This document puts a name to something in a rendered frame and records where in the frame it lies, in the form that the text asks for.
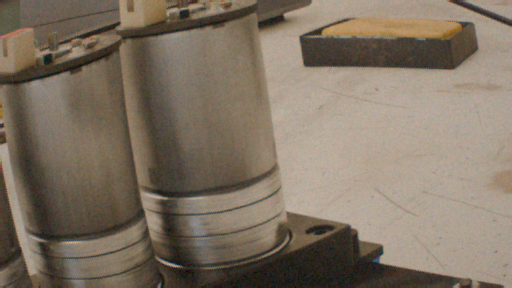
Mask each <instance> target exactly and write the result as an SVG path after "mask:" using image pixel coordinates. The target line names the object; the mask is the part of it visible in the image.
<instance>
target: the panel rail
mask: <svg viewBox="0 0 512 288"><path fill-rule="evenodd" d="M188 1H189V4H196V3H198V1H202V0H188ZM189 4H188V5H189ZM177 6H178V5H177V2H175V3H171V4H167V5H166V7H167V9H172V8H176V7H177ZM119 25H121V18H120V19H117V20H112V21H109V22H108V23H105V24H102V25H98V26H95V27H92V28H90V29H88V30H84V31H81V32H77V33H75V34H73V35H70V36H67V37H63V38H60V39H58V41H59V44H58V45H63V44H66V43H68V42H72V40H74V39H87V38H90V37H93V36H94V35H98V34H101V33H105V32H108V31H111V30H113V29H116V27H118V26H119ZM48 47H49V44H48V43H47V44H45V45H42V46H40V47H38V49H40V50H39V51H42V50H46V49H49V48H48Z"/></svg>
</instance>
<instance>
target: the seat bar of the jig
mask: <svg viewBox="0 0 512 288"><path fill-rule="evenodd" d="M286 216H287V222H288V230H289V243H288V245H287V246H286V247H285V248H283V249H282V250H280V251H277V252H276V253H275V254H273V255H271V256H269V257H267V258H264V259H262V260H259V261H254V262H250V263H247V264H244V265H241V266H236V267H227V268H221V269H215V270H212V269H204V270H191V269H179V268H172V267H169V266H167V265H164V264H161V263H158V262H157V263H158V268H159V273H160V279H161V281H162V283H163V288H326V287H328V286H330V285H332V284H334V283H336V282H338V281H340V280H342V279H344V278H345V277H347V276H349V275H351V274H353V273H354V267H353V265H354V261H353V246H352V240H353V239H352V231H351V225H350V224H349V223H345V224H344V223H341V222H337V221H333V220H329V219H328V220H325V219H321V218H317V217H313V216H309V215H305V214H304V215H301V214H296V213H292V212H289V211H286ZM30 278H31V281H32V284H33V286H34V288H41V286H40V283H39V281H38V278H37V274H35V273H34V274H33V275H32V274H31V275H30Z"/></svg>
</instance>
